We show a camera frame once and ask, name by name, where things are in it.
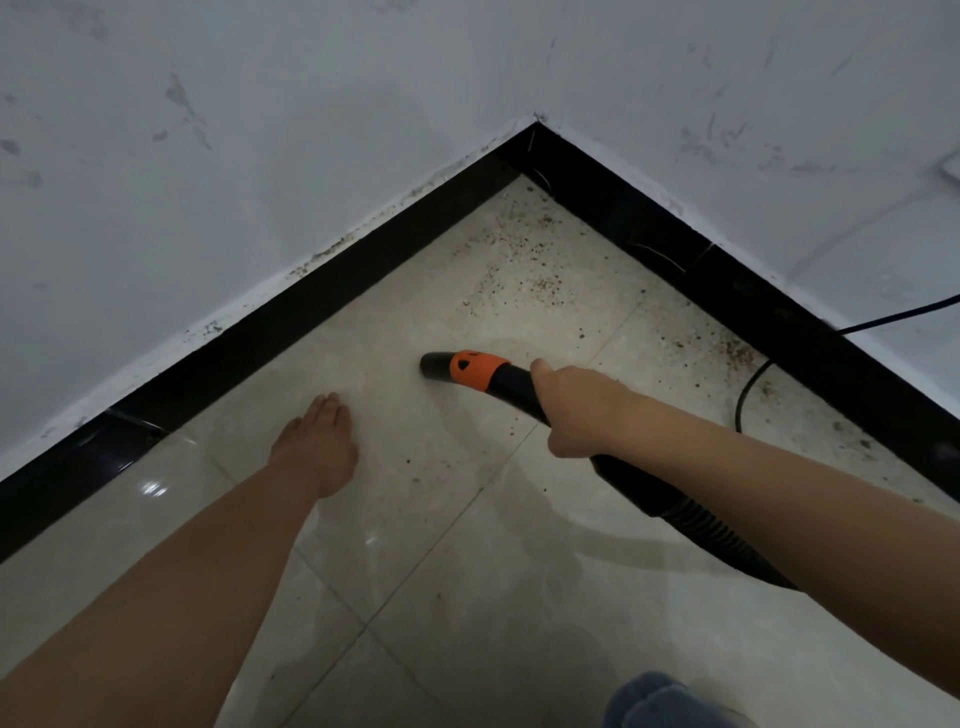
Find person's right hand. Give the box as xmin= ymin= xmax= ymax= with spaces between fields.
xmin=529 ymin=357 xmax=639 ymax=459

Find black orange vacuum hose handle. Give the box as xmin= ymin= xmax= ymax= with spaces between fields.
xmin=418 ymin=349 xmax=798 ymax=591

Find scattered brown dirt crumbs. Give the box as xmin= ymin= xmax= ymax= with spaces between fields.
xmin=450 ymin=180 xmax=751 ymax=369

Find person's right forearm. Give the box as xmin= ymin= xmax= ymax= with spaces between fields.
xmin=596 ymin=386 xmax=960 ymax=667

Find black power cable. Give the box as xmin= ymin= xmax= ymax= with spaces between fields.
xmin=734 ymin=294 xmax=960 ymax=435

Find black baseboard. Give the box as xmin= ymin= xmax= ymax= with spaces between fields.
xmin=0 ymin=120 xmax=960 ymax=565

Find person's left forearm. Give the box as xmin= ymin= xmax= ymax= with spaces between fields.
xmin=0 ymin=456 xmax=320 ymax=728

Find person's left hand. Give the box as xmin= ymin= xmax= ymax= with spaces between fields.
xmin=267 ymin=392 xmax=360 ymax=501

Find person's blue jeans knee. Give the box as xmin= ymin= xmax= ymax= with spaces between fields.
xmin=604 ymin=672 xmax=725 ymax=728

